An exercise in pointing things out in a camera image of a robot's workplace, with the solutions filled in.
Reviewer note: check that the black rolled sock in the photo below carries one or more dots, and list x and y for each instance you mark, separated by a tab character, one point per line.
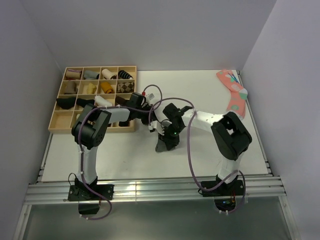
66	103
83	102

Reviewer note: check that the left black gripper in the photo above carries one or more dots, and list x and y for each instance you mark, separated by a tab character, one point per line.
151	116

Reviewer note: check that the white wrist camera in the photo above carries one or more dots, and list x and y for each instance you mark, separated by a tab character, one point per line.
156	126
147	99

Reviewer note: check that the beige purple rolled sock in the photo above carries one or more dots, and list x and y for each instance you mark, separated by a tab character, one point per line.
73	74

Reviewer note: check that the black rolled sock left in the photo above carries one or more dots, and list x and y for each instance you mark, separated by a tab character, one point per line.
66	103

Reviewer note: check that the aluminium rail frame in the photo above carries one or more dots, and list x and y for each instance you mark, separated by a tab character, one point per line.
139	174

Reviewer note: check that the white brown rolled sock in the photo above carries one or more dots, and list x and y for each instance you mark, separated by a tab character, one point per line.
108	75

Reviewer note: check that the dark brown rolled sock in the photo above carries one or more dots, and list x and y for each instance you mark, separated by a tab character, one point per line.
121	101

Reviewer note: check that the mustard yellow rolled sock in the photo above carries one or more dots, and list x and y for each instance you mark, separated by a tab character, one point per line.
106	88

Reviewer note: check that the light blue rolled sock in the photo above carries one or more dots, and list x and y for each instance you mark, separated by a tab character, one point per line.
91	75

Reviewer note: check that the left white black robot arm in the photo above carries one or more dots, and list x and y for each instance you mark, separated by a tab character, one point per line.
91	126

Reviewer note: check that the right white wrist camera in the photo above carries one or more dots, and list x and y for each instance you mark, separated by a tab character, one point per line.
156	126

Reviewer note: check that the taupe rolled sock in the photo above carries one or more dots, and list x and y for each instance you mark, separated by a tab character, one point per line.
70	88

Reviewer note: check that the grey sock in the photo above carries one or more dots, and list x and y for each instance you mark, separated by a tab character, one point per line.
164	144

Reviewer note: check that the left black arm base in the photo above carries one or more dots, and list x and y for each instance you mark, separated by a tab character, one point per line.
79	193

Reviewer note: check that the brown checkered rolled sock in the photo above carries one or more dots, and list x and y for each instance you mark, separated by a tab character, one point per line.
125	87

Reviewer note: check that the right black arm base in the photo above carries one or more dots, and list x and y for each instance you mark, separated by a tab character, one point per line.
227	197

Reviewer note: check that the black white striped sock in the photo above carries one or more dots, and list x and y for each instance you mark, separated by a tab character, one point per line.
122	74

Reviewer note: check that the pink patterned sock pair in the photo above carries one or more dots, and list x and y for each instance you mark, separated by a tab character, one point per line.
238	94

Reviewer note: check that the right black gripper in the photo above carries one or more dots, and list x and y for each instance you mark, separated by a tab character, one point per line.
170	143

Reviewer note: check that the wooden compartment tray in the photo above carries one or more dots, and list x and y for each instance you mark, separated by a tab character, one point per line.
62	120

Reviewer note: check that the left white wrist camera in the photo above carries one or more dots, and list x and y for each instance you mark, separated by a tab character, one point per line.
147	99

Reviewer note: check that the cream rolled sock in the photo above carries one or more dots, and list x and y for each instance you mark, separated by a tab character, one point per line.
89	89

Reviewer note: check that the black rolled sock middle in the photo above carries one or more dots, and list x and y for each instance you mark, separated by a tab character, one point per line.
83	102

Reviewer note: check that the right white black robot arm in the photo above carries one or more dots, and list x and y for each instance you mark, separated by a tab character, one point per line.
231	137

